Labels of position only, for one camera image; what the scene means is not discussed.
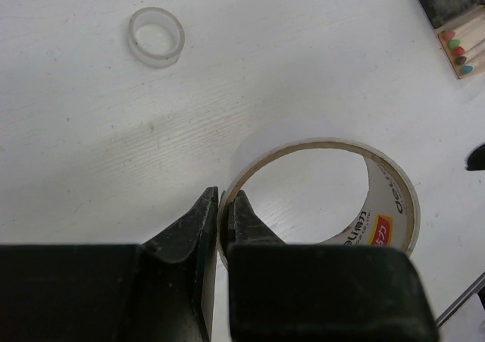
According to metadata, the pink capped white marker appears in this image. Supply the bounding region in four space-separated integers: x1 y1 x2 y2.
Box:
443 30 484 42

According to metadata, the green capped white marker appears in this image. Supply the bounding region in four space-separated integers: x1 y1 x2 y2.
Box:
448 39 484 51

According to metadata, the red capped white marker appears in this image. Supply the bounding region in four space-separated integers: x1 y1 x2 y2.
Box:
453 45 484 60

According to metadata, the small clear tape roll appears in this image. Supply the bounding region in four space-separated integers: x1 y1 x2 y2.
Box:
127 7 185 68

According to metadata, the clear tiered desk organizer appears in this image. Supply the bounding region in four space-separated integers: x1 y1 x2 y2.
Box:
418 0 484 79

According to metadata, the large clear tape roll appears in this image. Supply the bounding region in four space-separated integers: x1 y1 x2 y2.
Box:
217 137 421 265

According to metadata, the blue capped white marker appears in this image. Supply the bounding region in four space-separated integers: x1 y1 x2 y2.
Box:
460 65 484 76

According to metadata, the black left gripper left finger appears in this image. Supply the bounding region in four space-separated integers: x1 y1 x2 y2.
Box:
1 187 218 341

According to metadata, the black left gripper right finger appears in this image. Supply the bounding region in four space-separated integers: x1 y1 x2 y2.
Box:
226 192 440 341

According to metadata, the black capped white marker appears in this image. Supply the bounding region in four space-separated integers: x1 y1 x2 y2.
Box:
454 54 484 66

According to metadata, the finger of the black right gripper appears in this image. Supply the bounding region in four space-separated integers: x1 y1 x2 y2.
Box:
466 143 485 171

